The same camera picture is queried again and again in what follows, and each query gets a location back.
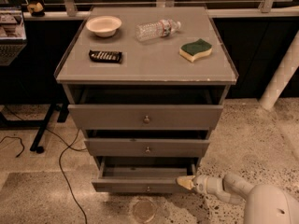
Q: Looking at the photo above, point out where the laptop computer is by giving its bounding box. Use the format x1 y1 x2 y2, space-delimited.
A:
0 5 27 66

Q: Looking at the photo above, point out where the round floor drain cover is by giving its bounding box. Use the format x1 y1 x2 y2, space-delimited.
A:
130 199 157 224

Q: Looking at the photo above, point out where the white diagonal pipe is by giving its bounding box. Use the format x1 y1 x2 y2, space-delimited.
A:
259 32 299 110

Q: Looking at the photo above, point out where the yellow black small object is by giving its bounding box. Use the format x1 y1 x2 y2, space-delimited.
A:
27 2 45 17

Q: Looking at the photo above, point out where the grey drawer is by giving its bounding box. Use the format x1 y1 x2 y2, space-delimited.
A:
85 130 209 157
92 157 198 194
67 89 224 132

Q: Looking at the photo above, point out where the black desk frame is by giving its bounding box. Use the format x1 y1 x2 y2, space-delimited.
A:
0 104 69 153

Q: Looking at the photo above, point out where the grey bottom drawer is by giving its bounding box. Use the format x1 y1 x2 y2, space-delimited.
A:
92 157 198 194

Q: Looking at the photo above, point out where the black short cable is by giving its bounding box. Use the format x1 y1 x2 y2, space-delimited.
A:
0 135 26 159

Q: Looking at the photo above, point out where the black snack packet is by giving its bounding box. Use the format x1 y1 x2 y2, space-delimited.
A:
89 50 122 63

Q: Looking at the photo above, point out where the grey drawer cabinet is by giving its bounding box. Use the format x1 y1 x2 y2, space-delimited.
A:
53 6 240 173

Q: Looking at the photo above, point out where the grey middle drawer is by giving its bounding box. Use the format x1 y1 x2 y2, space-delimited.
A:
85 130 209 157

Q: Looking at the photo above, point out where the grey top drawer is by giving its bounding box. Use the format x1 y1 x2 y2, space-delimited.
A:
67 89 224 132

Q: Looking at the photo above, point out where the white bowl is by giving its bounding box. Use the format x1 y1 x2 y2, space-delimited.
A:
86 16 121 37

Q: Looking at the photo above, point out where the clear plastic water bottle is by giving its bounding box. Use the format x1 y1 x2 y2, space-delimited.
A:
135 19 181 41

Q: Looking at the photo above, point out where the black floor cable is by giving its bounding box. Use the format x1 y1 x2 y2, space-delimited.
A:
3 105 89 224

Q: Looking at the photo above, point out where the green yellow sponge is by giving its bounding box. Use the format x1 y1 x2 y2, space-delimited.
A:
179 39 212 63

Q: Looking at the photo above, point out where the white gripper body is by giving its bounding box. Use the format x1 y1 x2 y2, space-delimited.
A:
192 175 224 195

